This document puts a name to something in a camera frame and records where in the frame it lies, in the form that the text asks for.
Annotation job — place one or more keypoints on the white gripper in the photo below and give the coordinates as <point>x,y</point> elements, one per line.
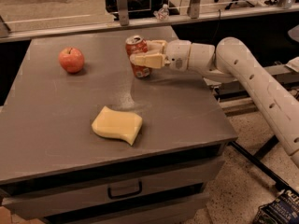
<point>177,55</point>

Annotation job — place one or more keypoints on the red coke can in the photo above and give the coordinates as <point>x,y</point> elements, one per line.
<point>136,47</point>

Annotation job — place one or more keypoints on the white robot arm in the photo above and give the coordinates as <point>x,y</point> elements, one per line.
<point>232,60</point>

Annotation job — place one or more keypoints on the clear plastic water bottle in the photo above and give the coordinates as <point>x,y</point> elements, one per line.
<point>163,13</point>

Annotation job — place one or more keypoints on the yellow sponge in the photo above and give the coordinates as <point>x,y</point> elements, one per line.
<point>117,125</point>

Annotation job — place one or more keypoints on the red apple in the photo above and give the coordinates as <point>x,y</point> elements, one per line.
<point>71,60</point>

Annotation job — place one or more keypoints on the grey drawer cabinet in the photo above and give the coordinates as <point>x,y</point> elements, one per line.
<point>83,141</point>

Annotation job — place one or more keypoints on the lower grey drawer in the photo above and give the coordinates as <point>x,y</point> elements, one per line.
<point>168,212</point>

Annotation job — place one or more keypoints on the blue chip bag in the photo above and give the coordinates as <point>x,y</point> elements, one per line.
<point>283,210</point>

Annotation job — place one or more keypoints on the right metal railing post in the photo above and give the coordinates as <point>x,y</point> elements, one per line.
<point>194,9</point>

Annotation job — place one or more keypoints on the metal railing post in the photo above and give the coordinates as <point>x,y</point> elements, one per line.
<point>123,12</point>
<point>194,9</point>

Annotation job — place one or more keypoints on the left metal railing post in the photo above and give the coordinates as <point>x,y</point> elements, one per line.
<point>123,12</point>

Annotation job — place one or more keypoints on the black drawer handle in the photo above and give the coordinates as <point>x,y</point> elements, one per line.
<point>124,190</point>

